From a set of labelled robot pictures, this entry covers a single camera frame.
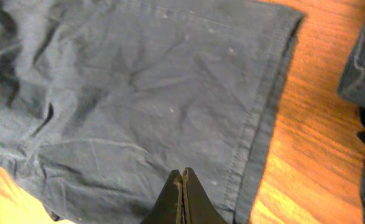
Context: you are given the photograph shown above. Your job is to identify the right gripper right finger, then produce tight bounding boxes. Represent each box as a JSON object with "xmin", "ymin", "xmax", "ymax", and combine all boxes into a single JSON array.
[{"xmin": 182, "ymin": 167, "xmax": 227, "ymax": 224}]

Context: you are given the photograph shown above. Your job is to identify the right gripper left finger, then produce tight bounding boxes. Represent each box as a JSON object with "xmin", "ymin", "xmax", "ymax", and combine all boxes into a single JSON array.
[{"xmin": 141, "ymin": 170, "xmax": 183, "ymax": 224}]

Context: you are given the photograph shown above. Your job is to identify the navy blue shorts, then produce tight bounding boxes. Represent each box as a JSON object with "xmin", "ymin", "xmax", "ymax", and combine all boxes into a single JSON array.
[{"xmin": 0, "ymin": 0, "xmax": 303, "ymax": 223}]

